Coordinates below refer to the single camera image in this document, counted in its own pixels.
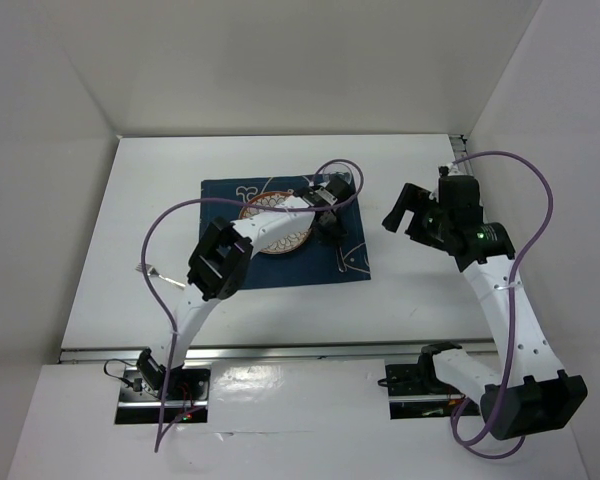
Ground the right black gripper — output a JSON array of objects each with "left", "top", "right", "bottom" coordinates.
[{"left": 382, "top": 182, "right": 453, "bottom": 250}]

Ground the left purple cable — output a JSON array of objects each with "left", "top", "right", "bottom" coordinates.
[{"left": 142, "top": 159, "right": 365, "bottom": 454}]

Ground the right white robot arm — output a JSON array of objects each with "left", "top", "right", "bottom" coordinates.
[{"left": 382, "top": 175, "right": 588, "bottom": 440}]

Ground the clear plastic cup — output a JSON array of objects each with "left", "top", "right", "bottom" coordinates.
[{"left": 323, "top": 169, "right": 354, "bottom": 185}]

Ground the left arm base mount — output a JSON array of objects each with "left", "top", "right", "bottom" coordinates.
[{"left": 104, "top": 353, "right": 214, "bottom": 425}]

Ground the front aluminium rail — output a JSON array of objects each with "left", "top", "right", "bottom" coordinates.
[{"left": 59, "top": 339, "right": 496, "bottom": 363}]

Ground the silver table knife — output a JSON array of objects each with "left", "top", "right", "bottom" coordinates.
[{"left": 335, "top": 236, "right": 347, "bottom": 273}]

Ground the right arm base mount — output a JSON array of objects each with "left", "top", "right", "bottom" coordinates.
[{"left": 377, "top": 342, "right": 465, "bottom": 420}]

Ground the blue whale placemat cloth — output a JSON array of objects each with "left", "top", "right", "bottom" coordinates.
[{"left": 199, "top": 174, "right": 371, "bottom": 290}]

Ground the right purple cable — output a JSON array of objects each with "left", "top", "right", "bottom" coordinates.
[{"left": 449, "top": 150, "right": 554, "bottom": 459}]

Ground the floral ceramic plate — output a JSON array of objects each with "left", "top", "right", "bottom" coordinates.
[{"left": 243, "top": 191, "right": 314, "bottom": 255}]

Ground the silver fork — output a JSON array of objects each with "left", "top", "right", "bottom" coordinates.
[{"left": 135, "top": 263, "right": 186, "bottom": 290}]

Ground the purple cable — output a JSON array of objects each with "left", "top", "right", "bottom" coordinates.
[
  {"left": 449, "top": 150, "right": 554, "bottom": 459},
  {"left": 142, "top": 159, "right": 365, "bottom": 454}
]

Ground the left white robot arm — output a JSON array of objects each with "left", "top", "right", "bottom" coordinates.
[{"left": 137, "top": 176, "right": 359, "bottom": 399}]

